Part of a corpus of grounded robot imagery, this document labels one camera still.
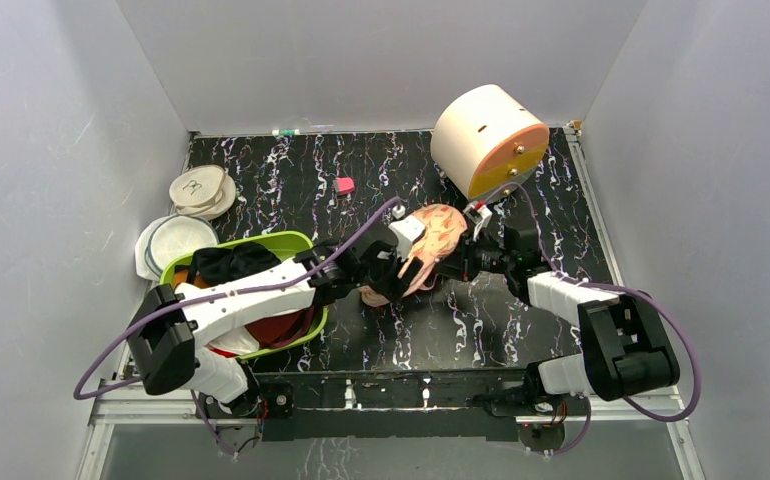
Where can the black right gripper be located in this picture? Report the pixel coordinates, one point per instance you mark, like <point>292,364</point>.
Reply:
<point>463,258</point>

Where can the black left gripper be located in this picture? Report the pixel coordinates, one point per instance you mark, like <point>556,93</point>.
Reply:
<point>393,281</point>

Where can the floral mesh laundry bag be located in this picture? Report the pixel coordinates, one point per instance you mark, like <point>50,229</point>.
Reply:
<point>444,224</point>

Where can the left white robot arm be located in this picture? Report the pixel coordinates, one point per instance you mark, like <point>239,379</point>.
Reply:
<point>170,336</point>

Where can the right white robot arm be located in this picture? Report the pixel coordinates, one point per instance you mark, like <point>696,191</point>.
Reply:
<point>624,348</point>

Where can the dark red bra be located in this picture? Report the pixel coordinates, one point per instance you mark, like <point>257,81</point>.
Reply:
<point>282,330</point>

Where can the white round mesh bag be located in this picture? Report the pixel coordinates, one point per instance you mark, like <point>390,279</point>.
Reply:
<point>168,238</point>

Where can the small pink block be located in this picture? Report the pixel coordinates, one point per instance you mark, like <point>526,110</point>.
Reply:
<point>344,186</point>

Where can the green plastic basket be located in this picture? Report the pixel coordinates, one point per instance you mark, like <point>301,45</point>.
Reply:
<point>239,343</point>

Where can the cream cylindrical drum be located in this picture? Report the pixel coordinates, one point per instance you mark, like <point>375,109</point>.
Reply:
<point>485,138</point>

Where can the small green white marker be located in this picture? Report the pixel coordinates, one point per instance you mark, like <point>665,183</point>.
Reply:
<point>285,132</point>

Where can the black garment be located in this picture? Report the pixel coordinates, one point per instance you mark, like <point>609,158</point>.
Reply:
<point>214,266</point>

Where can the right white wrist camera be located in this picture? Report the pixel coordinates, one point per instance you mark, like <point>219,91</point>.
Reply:
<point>478,216</point>

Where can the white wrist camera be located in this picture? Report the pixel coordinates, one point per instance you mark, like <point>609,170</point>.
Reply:
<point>407,228</point>
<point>478,216</point>

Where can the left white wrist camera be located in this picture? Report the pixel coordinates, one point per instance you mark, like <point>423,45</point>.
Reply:
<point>407,228</point>

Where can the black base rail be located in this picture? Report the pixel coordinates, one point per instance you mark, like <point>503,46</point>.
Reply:
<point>402,404</point>

